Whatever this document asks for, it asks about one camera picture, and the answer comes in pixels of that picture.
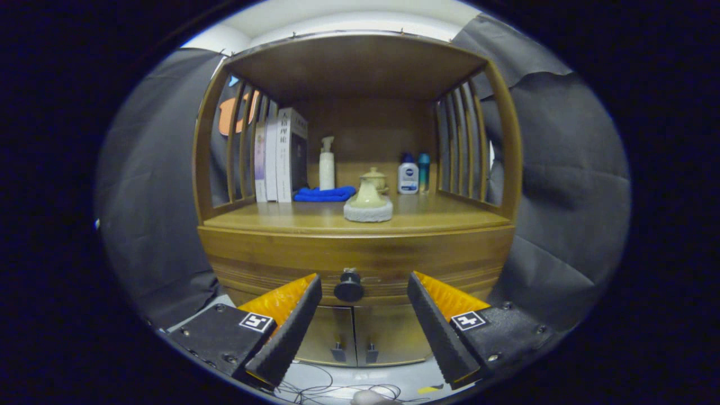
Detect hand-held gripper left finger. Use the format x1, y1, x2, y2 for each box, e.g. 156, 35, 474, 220
166, 274, 323, 389

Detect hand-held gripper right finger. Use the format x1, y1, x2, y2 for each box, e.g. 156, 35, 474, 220
407, 272, 555, 390

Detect black drawer knob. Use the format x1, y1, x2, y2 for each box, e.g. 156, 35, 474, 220
334, 269, 365, 303

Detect wooden drawer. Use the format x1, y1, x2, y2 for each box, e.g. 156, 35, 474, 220
198, 226, 515, 307

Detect gray scrubber with green handle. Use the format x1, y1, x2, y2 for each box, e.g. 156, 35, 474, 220
344, 177, 394, 223

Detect wooden cabinet door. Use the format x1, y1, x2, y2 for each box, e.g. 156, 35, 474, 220
354, 304, 434, 366
295, 304, 356, 366

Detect wooden countertop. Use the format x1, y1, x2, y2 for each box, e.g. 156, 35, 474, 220
204, 191, 511, 236

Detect wooden cabinet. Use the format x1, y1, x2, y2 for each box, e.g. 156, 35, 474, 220
191, 33, 524, 367

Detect blue folded cloth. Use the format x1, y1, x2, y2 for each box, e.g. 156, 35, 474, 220
293, 186, 357, 203

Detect white lotion bottle blue cap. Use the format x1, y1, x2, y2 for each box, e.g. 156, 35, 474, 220
398, 153, 420, 195

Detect beige lidded tea cup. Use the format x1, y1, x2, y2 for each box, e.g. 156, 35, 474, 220
361, 167, 389, 195

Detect white spray bottle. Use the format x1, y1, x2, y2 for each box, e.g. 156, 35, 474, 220
319, 136, 336, 191

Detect pale purple spine book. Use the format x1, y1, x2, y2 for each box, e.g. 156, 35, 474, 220
254, 121, 268, 203

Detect thin white book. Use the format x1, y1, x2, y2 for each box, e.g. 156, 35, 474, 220
265, 115, 280, 203

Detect thick white book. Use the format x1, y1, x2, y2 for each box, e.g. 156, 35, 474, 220
276, 107, 309, 204

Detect black backdrop cloth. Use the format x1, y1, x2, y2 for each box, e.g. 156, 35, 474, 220
96, 14, 632, 332

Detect black floor cables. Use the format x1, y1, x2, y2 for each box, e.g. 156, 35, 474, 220
276, 363, 403, 404

